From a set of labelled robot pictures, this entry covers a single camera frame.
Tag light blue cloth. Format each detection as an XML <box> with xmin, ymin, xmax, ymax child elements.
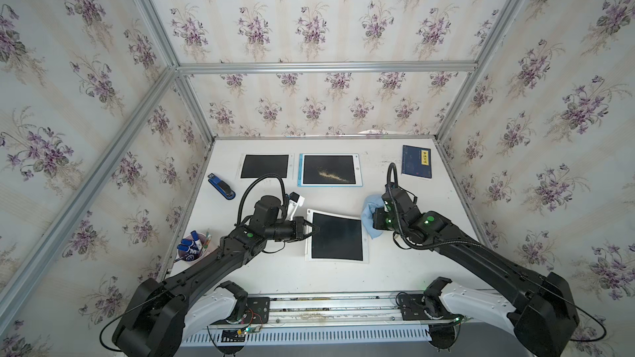
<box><xmin>360</xmin><ymin>194</ymin><xmax>385</xmax><ymax>239</ymax></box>

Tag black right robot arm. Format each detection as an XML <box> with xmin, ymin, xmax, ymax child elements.
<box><xmin>373</xmin><ymin>163</ymin><xmax>608</xmax><ymax>356</ymax></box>

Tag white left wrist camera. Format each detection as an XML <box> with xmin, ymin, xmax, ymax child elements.
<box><xmin>286</xmin><ymin>192</ymin><xmax>305</xmax><ymax>220</ymax></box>

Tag white vented cable duct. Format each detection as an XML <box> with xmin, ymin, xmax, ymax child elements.
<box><xmin>181</xmin><ymin>325</ymin><xmax>432</xmax><ymax>347</ymax></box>

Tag blue framed drawing tablet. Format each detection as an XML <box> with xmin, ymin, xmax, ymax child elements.
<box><xmin>297</xmin><ymin>154</ymin><xmax>363</xmax><ymax>187</ymax></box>

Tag white drawing tablet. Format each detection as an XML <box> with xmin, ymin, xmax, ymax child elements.
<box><xmin>237</xmin><ymin>154</ymin><xmax>294</xmax><ymax>179</ymax></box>
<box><xmin>305</xmin><ymin>209</ymin><xmax>370</xmax><ymax>264</ymax></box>

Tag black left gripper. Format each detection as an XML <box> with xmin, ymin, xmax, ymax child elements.
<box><xmin>262</xmin><ymin>217</ymin><xmax>320</xmax><ymax>242</ymax></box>

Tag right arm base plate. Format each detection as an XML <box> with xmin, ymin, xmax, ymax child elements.
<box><xmin>395</xmin><ymin>292</ymin><xmax>465</xmax><ymax>324</ymax></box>

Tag pink pen cup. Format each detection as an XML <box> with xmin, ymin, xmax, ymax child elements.
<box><xmin>174</xmin><ymin>231</ymin><xmax>211</xmax><ymax>263</ymax></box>

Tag dark blue book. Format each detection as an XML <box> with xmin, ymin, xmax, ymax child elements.
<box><xmin>401</xmin><ymin>145</ymin><xmax>433</xmax><ymax>179</ymax></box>

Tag small green circuit board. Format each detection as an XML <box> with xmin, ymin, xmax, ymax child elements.
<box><xmin>220</xmin><ymin>326</ymin><xmax>262</xmax><ymax>344</ymax></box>

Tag aluminium mounting rail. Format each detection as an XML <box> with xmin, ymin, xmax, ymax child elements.
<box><xmin>207</xmin><ymin>289</ymin><xmax>497</xmax><ymax>332</ymax></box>

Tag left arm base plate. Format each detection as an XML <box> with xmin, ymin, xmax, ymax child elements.
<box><xmin>216</xmin><ymin>297</ymin><xmax>271</xmax><ymax>327</ymax></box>

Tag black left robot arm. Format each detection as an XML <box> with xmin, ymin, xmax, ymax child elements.
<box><xmin>104</xmin><ymin>191</ymin><xmax>314</xmax><ymax>356</ymax></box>

